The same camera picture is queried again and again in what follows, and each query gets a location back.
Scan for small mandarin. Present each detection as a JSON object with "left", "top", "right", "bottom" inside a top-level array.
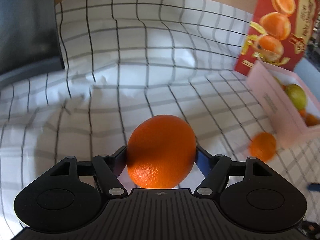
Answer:
[
  {"left": 299, "top": 109, "right": 306, "bottom": 118},
  {"left": 248, "top": 132, "right": 277, "bottom": 162}
]

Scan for large orange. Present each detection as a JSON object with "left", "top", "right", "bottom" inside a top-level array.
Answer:
[{"left": 126, "top": 115, "right": 196, "bottom": 189}]

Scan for pink open box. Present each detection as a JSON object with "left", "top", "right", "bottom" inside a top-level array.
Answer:
[{"left": 247, "top": 61, "right": 319, "bottom": 148}]

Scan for white black grid tablecloth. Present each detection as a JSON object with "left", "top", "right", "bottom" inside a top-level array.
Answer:
[{"left": 1, "top": 0, "right": 319, "bottom": 239}]

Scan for silver laptop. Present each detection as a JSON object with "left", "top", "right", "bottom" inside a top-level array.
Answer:
[{"left": 0, "top": 0, "right": 65, "bottom": 88}]

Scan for red orange gift box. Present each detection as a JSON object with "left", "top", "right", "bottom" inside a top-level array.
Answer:
[{"left": 235, "top": 0, "right": 318, "bottom": 75}]

